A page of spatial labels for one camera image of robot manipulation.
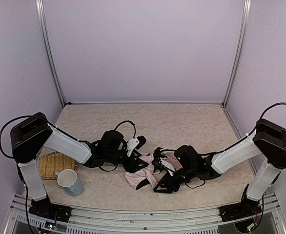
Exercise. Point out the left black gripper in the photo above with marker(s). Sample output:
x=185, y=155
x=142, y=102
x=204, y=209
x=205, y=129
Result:
x=129, y=161

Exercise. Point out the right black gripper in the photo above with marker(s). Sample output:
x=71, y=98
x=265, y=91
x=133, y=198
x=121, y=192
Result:
x=171, y=180

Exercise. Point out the pink and black folding umbrella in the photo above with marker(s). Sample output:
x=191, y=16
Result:
x=146, y=176

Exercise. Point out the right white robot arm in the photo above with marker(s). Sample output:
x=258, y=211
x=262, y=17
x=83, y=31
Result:
x=266, y=139

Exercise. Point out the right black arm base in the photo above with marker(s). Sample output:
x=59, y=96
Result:
x=242, y=209

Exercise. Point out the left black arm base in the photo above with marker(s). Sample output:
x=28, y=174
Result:
x=44, y=208

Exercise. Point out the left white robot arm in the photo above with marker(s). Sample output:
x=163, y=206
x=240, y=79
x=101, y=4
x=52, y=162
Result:
x=35, y=132

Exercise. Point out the light blue plastic pitcher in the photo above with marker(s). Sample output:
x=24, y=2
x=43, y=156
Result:
x=68, y=180

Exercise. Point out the woven bamboo tray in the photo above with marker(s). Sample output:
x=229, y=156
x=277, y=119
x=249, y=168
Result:
x=54, y=162

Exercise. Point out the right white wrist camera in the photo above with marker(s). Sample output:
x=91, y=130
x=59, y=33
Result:
x=168, y=166

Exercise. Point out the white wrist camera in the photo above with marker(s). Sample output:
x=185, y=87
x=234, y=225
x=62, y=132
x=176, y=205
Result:
x=134, y=144
x=168, y=166

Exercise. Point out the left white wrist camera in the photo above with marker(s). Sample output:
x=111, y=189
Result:
x=134, y=144

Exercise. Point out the aluminium front rail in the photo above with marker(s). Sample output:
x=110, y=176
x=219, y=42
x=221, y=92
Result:
x=102, y=221

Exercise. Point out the left aluminium frame post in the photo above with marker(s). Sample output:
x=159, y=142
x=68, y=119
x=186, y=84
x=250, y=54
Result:
x=48, y=52

